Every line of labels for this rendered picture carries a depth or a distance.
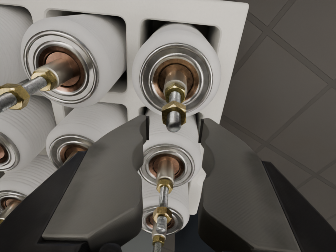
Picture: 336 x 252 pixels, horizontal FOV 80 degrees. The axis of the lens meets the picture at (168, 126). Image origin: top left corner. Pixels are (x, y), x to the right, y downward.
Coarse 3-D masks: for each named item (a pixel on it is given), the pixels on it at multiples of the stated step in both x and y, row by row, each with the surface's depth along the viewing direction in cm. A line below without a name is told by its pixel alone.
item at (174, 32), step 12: (168, 24) 26; (180, 24) 25; (192, 24) 32; (156, 36) 19; (168, 36) 19; (180, 36) 19; (192, 36) 19; (144, 48) 20; (204, 48) 19; (144, 60) 20; (216, 60) 20; (132, 72) 21; (216, 72) 20; (216, 84) 21
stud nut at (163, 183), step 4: (160, 180) 24; (164, 180) 24; (168, 180) 24; (160, 184) 23; (164, 184) 23; (168, 184) 23; (172, 184) 24; (156, 188) 24; (168, 188) 24; (172, 188) 24
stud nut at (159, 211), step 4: (156, 208) 21; (160, 208) 20; (164, 208) 20; (156, 212) 20; (160, 212) 20; (164, 212) 20; (168, 212) 20; (156, 216) 20; (168, 216) 20; (156, 220) 21; (168, 220) 20
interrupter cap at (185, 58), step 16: (160, 48) 19; (176, 48) 19; (192, 48) 19; (144, 64) 20; (160, 64) 20; (176, 64) 20; (192, 64) 20; (208, 64) 20; (144, 80) 21; (160, 80) 21; (192, 80) 21; (208, 80) 20; (144, 96) 22; (160, 96) 22; (192, 96) 22
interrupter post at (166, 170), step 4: (164, 160) 26; (168, 160) 26; (160, 164) 26; (164, 164) 26; (168, 164) 26; (172, 164) 26; (160, 168) 25; (164, 168) 25; (168, 168) 25; (172, 168) 26; (160, 172) 25; (164, 172) 25; (168, 172) 25; (172, 172) 25; (160, 176) 24; (164, 176) 24; (168, 176) 24; (172, 176) 25; (156, 180) 24; (172, 180) 24
